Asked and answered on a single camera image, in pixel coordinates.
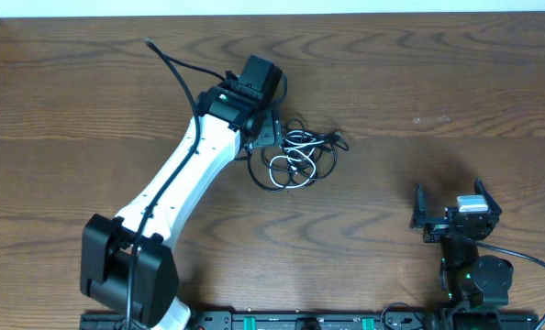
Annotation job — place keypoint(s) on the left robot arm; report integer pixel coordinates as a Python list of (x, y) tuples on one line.
[(127, 263)]

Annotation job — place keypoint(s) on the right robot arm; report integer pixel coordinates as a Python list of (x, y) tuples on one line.
[(477, 285)]

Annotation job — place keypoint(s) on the clear tape piece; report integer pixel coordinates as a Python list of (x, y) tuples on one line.
[(430, 120)]

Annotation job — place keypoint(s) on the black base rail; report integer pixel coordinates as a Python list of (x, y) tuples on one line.
[(222, 320)]

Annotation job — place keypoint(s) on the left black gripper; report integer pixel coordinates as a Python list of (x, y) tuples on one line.
[(268, 133)]

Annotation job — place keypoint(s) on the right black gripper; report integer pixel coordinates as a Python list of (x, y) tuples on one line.
[(450, 225)]

